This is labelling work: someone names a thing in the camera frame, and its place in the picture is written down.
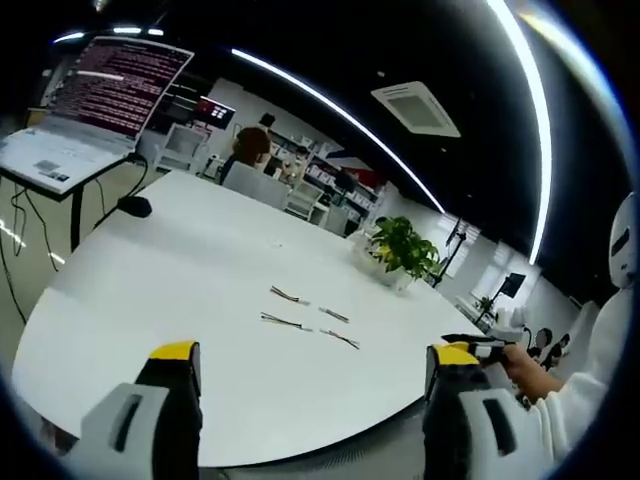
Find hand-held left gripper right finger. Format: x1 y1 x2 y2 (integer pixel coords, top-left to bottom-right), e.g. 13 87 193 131
422 343 559 480

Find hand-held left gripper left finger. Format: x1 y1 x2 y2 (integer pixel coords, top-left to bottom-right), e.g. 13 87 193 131
64 341 204 480

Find person's right hand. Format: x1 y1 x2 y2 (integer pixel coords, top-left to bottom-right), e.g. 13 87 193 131
502 344 569 405

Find white desktop device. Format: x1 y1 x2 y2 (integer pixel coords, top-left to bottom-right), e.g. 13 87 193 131
485 303 532 342

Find black monitor on stand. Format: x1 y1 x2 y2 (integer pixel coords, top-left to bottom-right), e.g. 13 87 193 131
492 271 528 314

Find black tripod stand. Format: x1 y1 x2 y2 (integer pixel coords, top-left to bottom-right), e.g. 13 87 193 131
430 214 470 290

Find green potted plant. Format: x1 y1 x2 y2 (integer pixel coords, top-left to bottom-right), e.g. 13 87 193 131
348 215 442 292

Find white round-headed figure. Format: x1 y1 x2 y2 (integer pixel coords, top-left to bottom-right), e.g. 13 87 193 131
569 191 640 389

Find storage shelves with boxes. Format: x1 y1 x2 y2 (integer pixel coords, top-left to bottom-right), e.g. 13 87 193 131
269 132 389 236

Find black computer mouse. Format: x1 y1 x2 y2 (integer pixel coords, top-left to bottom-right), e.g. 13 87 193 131
116 196 153 219

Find wide ceiling light strip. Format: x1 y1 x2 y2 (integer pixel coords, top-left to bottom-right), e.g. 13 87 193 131
485 0 554 267

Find ceiling air conditioner vent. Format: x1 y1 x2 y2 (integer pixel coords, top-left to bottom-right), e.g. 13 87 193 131
370 80 462 139

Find long ceiling light strip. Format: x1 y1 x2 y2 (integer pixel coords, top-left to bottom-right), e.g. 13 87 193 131
230 46 447 215

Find red display screen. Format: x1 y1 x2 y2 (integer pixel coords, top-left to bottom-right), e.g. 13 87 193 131
196 96 237 129

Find open white laptop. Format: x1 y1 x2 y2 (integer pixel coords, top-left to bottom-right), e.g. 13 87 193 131
0 35 196 195

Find hanging black cables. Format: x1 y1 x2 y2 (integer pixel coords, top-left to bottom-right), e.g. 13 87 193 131
0 174 66 324

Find black mouse cable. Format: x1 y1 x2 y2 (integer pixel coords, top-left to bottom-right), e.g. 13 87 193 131
92 153 151 231

